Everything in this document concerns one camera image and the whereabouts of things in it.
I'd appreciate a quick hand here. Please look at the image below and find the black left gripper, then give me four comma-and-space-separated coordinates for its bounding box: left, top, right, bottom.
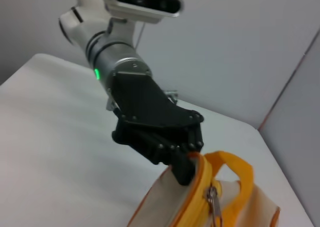
109, 70, 205, 187

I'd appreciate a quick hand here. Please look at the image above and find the beige food bag orange trim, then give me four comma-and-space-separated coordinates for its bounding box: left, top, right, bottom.
126, 150, 281, 227

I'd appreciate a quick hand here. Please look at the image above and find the silver metal zipper pull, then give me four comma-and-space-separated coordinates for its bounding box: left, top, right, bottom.
205, 185, 224, 225

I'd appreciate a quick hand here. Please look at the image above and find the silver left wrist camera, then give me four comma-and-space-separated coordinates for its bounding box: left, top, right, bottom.
96, 0, 185, 26

